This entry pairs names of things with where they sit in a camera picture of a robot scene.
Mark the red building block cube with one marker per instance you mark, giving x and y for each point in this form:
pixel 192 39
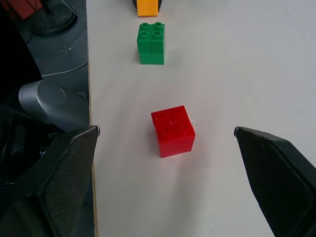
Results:
pixel 174 133

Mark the green building block cube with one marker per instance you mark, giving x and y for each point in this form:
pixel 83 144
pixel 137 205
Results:
pixel 151 44

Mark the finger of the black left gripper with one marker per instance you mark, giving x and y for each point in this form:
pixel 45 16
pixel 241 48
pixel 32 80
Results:
pixel 134 4
pixel 159 4

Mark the red box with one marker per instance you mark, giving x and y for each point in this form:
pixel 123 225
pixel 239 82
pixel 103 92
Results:
pixel 22 8

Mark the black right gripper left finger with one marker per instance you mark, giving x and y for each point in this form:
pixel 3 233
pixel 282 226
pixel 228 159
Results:
pixel 66 177

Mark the black round fan base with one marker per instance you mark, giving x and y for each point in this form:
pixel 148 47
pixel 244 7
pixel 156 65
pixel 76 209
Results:
pixel 53 18

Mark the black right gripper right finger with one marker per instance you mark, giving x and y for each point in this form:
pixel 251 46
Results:
pixel 279 182

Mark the silver robot body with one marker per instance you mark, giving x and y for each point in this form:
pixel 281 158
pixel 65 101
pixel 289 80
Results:
pixel 51 103

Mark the orange building block cube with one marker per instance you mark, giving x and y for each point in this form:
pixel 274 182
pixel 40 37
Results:
pixel 147 7

